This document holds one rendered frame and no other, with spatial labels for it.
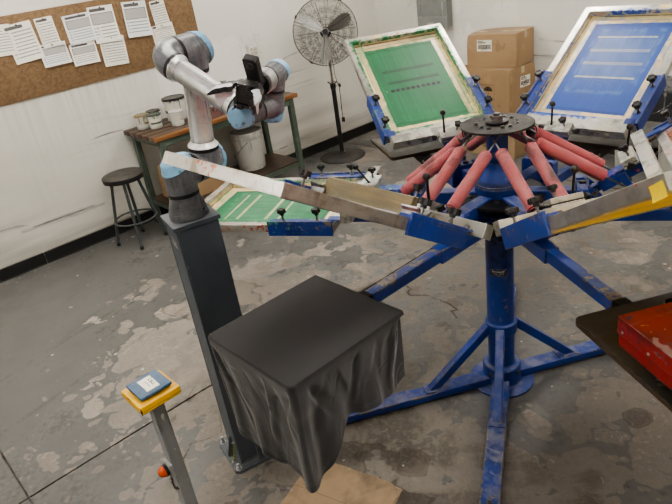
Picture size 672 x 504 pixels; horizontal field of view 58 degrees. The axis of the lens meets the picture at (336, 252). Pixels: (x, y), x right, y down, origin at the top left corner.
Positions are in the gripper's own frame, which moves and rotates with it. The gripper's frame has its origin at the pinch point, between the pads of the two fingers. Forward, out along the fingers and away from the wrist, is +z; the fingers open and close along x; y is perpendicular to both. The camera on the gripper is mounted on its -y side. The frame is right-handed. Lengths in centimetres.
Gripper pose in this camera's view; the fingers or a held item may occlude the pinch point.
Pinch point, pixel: (230, 97)
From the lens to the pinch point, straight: 177.7
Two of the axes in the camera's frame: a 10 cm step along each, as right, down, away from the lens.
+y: -0.8, 8.1, 5.8
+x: -9.4, -2.6, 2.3
